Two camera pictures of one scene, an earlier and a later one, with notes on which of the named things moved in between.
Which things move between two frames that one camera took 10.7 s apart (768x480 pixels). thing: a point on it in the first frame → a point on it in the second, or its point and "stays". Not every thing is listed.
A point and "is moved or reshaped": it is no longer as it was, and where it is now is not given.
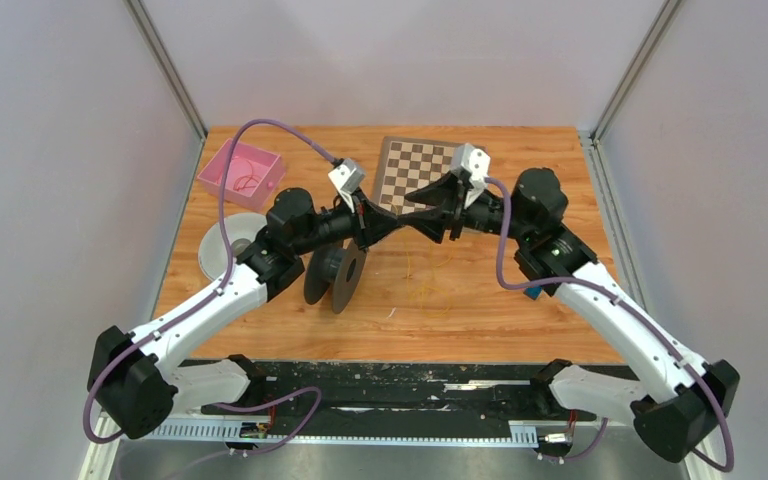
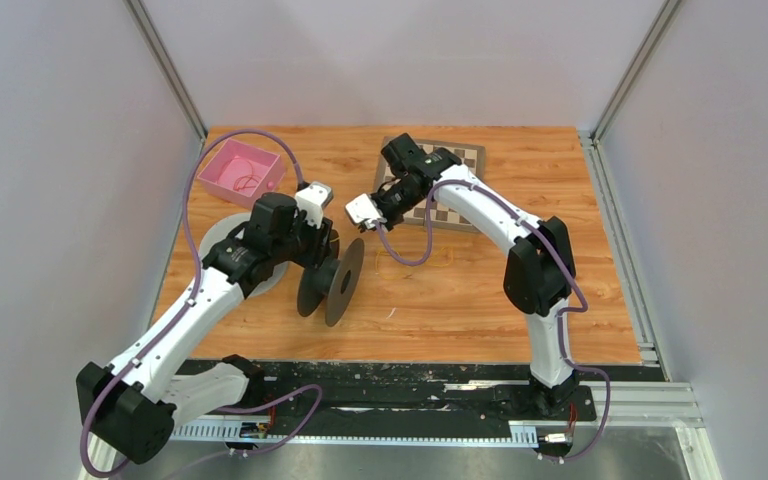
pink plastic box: x=252 y=174 stays
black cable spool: x=338 y=267 is moved or reshaped
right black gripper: x=442 y=193 → x=390 y=222
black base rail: x=449 y=391 stays
